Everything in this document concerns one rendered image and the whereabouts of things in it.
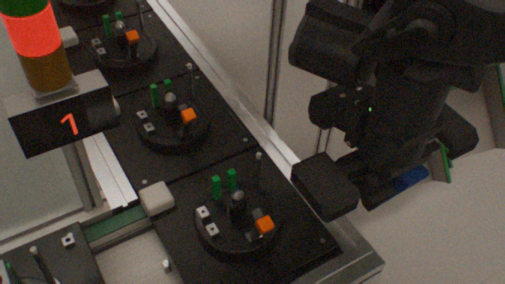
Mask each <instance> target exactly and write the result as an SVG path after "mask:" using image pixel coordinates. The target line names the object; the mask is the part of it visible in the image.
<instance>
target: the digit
mask: <svg viewBox="0 0 505 284"><path fill-rule="evenodd" d="M42 114H43V118H44V121H45V122H46V123H47V127H48V129H49V132H50V135H51V138H52V140H53V143H54V144H55V146H58V145H60V144H64V143H67V142H69V141H72V140H76V139H78V138H79V137H82V136H85V135H88V134H91V133H92V131H91V128H90V124H89V120H88V117H87V114H86V108H85V106H84V103H83V100H79V101H77V102H76V103H73V104H69V105H66V106H63V107H59V108H56V109H53V110H49V111H47V112H43V113H42Z"/></svg>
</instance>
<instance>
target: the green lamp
mask: <svg viewBox="0 0 505 284"><path fill-rule="evenodd" d="M49 3H50V0H0V13H1V14H3V15H6V16H8V17H30V16H33V15H36V14H39V13H40V12H42V11H43V10H44V9H45V8H47V7H48V6H49Z"/></svg>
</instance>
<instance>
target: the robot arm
mask: <svg viewBox="0 0 505 284"><path fill-rule="evenodd" d="M288 62H289V63H290V65H293V66H295V67H297V68H299V69H301V70H302V71H306V72H309V73H311V74H314V75H316V76H319V77H322V78H324V79H326V80H329V81H332V82H334V83H336V84H337V86H335V87H332V88H330V89H326V90H325V91H322V92H320V93H316V94H315V95H313V96H311V98H310V103H309V107H308V113H309V119H310V121H311V122H312V124H314V125H315V126H317V127H319V128H321V129H323V130H327V129H329V128H332V127H335V128H337V129H339V130H340V131H342V132H345V135H344V139H343V142H344V143H345V144H346V145H347V146H348V147H350V148H351V149H352V148H354V147H357V148H358V149H357V150H354V151H352V152H350V153H349V154H347V155H344V156H342V157H340V158H339V159H338V160H337V161H334V160H333V159H331V158H330V157H329V156H328V154H327V152H320V153H318V154H315V155H314V156H311V157H309V158H307V159H304V160H301V161H299V162H297V163H294V164H293V165H292V172H291V176H290V177H289V180H291V181H292V184H293V185H294V186H295V188H296V189H297V190H298V191H299V192H300V193H301V195H302V197H303V198H304V199H305V200H306V201H307V203H308V204H309V205H310V206H311V207H312V208H313V211H314V212H315V213H316V214H317V215H318V216H319V218H320V219H321V220H322V221H323V222H324V223H330V222H333V220H335V219H337V218H339V217H341V216H343V215H345V214H347V213H349V212H351V211H353V210H354V209H356V208H357V207H358V203H359V200H360V198H361V202H362V205H363V207H364V208H365V209H366V211H368V212H370V211H372V210H374V209H375V208H377V207H378V206H381V205H382V204H383V203H384V202H386V201H387V200H389V199H390V198H393V197H394V196H396V195H398V194H400V193H402V192H404V191H406V190H407V189H408V188H409V187H411V186H412V185H415V184H417V183H418V182H419V181H421V180H424V179H426V178H427V177H428V174H429V171H428V169H427V168H426V167H425V166H423V165H422V163H424V162H427V161H429V159H430V157H431V155H432V153H433V152H436V150H438V149H439V148H440V147H441V145H440V144H439V143H438V142H437V140H439V141H440V142H441V143H442V144H443V145H445V146H446V147H447V148H448V149H449V151H448V153H447V155H446V156H447V157H448V158H449V159H451V160H453V159H456V158H458V157H459V156H462V155H464V154H466V153H468V152H471V151H472V150H473V149H475V147H476V145H477V143H478V141H479V138H478V134H477V132H476V128H475V127H473V125H472V124H471V123H469V122H468V121H467V120H466V119H465V118H463V117H461V116H460V115H459V113H457V112H456V111H455V110H454V109H452V108H451V107H450V106H449V105H448V104H446V103H445V101H446V98H447V96H448V94H449V91H450V89H451V86H454V87H456V88H459V89H463V90H465V91H467V92H469V93H476V91H477V90H479V88H480V86H481V84H482V81H483V79H484V77H485V75H486V74H487V72H488V69H489V67H490V65H491V64H500V63H505V0H388V1H387V2H386V3H385V5H383V6H382V7H381V8H380V10H379V11H378V12H377V15H376V14H372V13H369V11H366V10H363V9H360V8H356V7H354V6H352V5H347V4H344V3H342V2H339V1H337V0H309V1H308V3H306V8H305V15H304V16H303V19H302V21H300V22H299V24H298V27H297V30H296V32H295V36H294V38H293V41H292V43H291V44H290V46H289V49H288ZM378 62H382V64H381V67H380V69H379V72H378V75H377V79H376V83H375V86H372V85H371V84H368V83H365V82H366V81H367V80H368V79H370V77H371V75H372V73H373V71H374V69H375V67H376V64H377V63H378ZM358 79H359V80H358Z"/></svg>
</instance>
